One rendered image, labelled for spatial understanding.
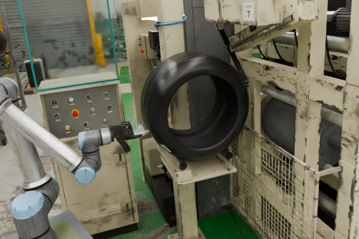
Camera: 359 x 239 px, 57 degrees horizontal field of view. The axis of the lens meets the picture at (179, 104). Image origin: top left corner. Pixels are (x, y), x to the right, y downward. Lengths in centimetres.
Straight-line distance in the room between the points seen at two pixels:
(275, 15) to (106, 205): 187
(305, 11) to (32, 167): 152
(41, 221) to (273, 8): 148
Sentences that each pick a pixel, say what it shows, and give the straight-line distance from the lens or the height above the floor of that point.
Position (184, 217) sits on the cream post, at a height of 29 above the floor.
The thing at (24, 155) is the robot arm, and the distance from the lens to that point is 187.
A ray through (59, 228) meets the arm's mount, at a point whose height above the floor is 63.
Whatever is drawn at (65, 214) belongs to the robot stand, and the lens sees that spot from 219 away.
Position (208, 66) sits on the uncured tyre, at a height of 144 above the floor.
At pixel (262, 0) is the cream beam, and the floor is 174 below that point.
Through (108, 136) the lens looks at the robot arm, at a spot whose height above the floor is 113.
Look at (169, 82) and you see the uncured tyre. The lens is 166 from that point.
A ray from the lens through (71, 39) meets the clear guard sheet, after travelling 232.
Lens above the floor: 177
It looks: 18 degrees down
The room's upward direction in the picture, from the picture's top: 5 degrees counter-clockwise
